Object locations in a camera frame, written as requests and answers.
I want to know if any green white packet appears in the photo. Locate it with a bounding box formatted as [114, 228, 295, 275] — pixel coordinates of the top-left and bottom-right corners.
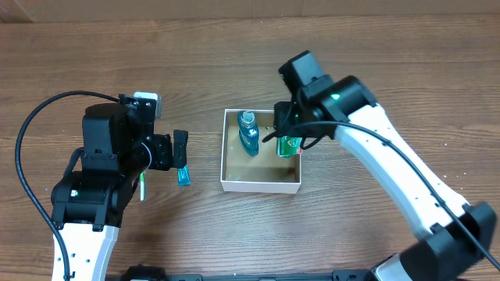
[276, 136, 302, 158]

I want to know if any small teal tube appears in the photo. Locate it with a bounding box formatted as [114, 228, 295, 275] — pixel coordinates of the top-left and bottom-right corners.
[177, 165, 191, 187]

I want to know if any blue mouthwash bottle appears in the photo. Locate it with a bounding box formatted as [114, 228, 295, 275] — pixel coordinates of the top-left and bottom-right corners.
[237, 111, 259, 156]

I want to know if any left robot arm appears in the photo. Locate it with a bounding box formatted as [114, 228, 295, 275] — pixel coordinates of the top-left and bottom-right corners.
[51, 101, 188, 280]

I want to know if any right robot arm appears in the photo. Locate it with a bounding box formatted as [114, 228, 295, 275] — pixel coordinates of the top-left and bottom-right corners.
[271, 51, 499, 281]

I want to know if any green white toothbrush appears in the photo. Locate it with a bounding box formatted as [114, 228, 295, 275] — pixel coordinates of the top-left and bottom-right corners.
[139, 172, 146, 201]

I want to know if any white cardboard box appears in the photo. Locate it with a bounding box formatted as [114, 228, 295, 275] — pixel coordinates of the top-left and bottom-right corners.
[220, 108, 302, 194]

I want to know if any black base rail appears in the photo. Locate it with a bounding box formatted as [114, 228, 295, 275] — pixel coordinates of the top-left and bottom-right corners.
[106, 265, 374, 281]

